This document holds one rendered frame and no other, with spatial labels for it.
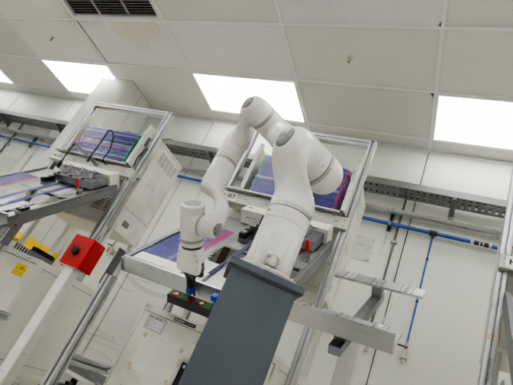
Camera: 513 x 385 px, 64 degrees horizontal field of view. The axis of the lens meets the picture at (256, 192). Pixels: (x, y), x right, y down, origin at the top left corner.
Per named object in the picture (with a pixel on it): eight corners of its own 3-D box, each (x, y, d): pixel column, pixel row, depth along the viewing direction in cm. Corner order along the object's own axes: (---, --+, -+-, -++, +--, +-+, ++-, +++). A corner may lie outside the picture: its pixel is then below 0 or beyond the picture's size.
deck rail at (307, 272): (269, 325, 144) (269, 309, 142) (263, 323, 145) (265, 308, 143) (331, 252, 204) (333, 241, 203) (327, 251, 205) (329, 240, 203)
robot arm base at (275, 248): (307, 289, 93) (332, 218, 101) (230, 253, 93) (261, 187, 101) (288, 300, 110) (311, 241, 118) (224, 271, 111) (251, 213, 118)
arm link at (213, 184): (255, 174, 154) (218, 245, 142) (221, 166, 162) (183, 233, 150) (246, 160, 147) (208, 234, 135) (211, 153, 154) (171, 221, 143)
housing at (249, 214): (324, 256, 202) (328, 229, 198) (239, 232, 223) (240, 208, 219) (330, 250, 209) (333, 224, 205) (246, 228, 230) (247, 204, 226)
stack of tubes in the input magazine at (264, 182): (334, 209, 208) (350, 166, 219) (247, 189, 230) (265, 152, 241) (337, 221, 218) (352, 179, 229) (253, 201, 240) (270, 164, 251)
